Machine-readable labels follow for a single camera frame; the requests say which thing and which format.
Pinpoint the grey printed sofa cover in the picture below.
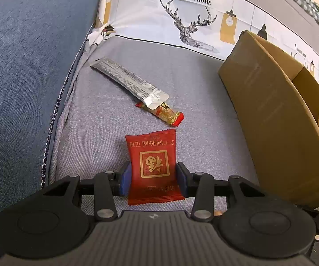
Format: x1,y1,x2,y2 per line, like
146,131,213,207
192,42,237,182
40,0,319,220

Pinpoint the cardboard box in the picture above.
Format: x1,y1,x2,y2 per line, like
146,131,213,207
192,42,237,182
218,30,319,210

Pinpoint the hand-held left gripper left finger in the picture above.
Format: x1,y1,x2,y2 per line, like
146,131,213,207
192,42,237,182
41,161,134,222

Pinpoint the red yellow snack bar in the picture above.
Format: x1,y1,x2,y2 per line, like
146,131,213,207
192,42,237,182
135,102,185,127

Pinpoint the blue sofa armrest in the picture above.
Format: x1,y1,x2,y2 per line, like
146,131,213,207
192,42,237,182
0,0,102,259

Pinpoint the silver snack packet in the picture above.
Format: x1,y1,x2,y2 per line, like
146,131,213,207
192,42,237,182
90,58,169,110

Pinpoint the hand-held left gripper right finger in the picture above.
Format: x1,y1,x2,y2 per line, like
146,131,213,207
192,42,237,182
176,161,263,222

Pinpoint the red snack packet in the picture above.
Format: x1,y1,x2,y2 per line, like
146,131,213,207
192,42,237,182
125,129,186,206

